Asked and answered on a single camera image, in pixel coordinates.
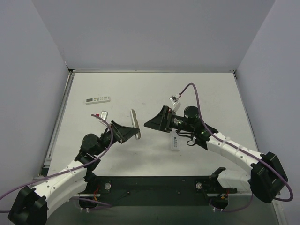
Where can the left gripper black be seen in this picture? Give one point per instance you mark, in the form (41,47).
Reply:
(115,132)

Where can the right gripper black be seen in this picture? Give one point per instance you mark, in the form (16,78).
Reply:
(167,118)

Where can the grey beige remote control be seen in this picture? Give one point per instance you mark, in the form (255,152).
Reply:
(135,123)

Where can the white remote being loaded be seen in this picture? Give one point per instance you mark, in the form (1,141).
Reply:
(175,142)

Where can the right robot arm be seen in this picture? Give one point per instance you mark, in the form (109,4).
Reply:
(252,162)

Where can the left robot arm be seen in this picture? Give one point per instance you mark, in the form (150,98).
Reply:
(34,205)

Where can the white remote with display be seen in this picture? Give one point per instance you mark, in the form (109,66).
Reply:
(97,100)

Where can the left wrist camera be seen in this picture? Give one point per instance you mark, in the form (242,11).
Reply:
(102,116)

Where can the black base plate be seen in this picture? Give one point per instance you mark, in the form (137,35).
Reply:
(150,191)

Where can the aluminium frame rail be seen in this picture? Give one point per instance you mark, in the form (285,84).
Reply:
(264,185)

